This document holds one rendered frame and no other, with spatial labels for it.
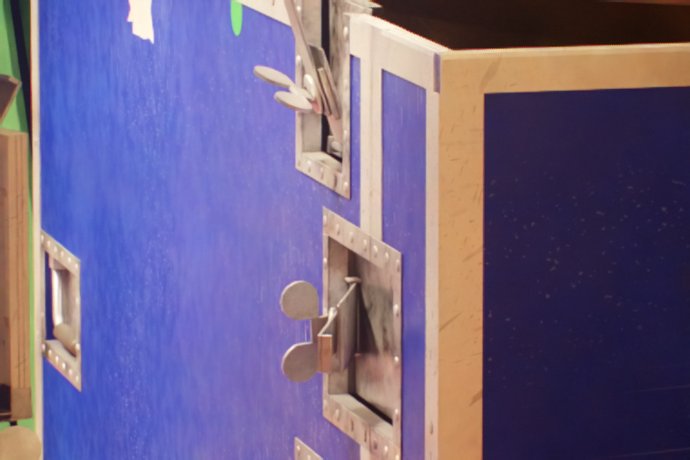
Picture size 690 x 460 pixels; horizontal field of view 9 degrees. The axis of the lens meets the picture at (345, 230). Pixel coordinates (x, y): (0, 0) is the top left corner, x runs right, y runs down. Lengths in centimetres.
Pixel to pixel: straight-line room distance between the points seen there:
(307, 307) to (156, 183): 52
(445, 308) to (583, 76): 15
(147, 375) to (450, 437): 75
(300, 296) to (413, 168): 17
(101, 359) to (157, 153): 27
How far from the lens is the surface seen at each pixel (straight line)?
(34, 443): 220
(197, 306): 301
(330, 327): 258
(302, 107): 262
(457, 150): 242
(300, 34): 264
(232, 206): 289
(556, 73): 243
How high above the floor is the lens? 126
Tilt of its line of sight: 9 degrees down
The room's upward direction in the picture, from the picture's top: straight up
